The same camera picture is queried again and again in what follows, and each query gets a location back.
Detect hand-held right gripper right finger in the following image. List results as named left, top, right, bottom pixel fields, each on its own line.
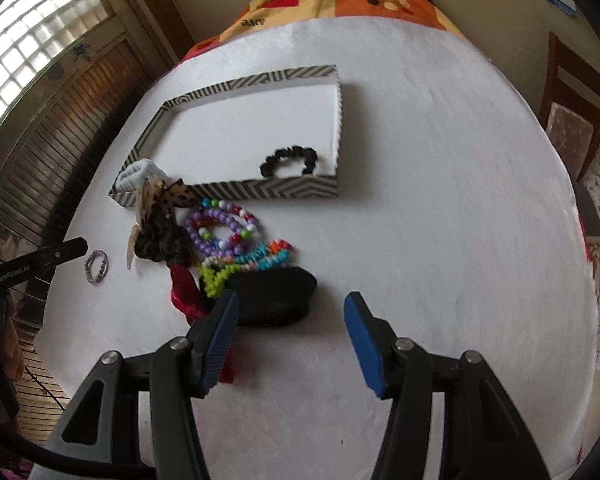
left=344, top=291, right=551, bottom=480

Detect wooden chair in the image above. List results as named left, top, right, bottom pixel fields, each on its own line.
left=537, top=30, right=600, bottom=183

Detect glass block window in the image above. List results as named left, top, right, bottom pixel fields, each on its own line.
left=0, top=0, right=116, bottom=126

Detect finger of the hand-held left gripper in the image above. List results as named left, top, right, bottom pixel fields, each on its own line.
left=0, top=238, right=88, bottom=287

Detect multicolour round bead bracelet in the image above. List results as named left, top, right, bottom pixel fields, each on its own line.
left=200, top=199, right=261, bottom=261

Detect colourful flower bead bracelet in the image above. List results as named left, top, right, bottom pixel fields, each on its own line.
left=200, top=240, right=296, bottom=298

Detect purple bead bracelet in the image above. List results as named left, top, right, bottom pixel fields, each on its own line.
left=185, top=208, right=248, bottom=257

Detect white tablecloth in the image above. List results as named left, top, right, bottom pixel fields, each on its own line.
left=32, top=12, right=598, bottom=480

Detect black headband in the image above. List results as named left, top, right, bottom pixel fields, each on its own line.
left=215, top=266, right=318, bottom=328

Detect wooden slatted door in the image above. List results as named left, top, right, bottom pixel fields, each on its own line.
left=0, top=37, right=156, bottom=261

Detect leopard print bow scrunchie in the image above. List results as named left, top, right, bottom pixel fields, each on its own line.
left=126, top=177, right=198, bottom=271

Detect white scrunchie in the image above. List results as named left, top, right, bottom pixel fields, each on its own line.
left=115, top=158, right=170, bottom=196

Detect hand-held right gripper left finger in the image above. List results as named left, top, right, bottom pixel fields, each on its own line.
left=45, top=289, right=241, bottom=480

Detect striped-border white tray box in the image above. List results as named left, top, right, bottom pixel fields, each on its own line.
left=109, top=64, right=342, bottom=207

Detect black scrunchie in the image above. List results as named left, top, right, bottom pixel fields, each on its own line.
left=259, top=146, right=322, bottom=179

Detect red ribbon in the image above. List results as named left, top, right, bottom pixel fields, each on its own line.
left=169, top=264, right=236, bottom=383

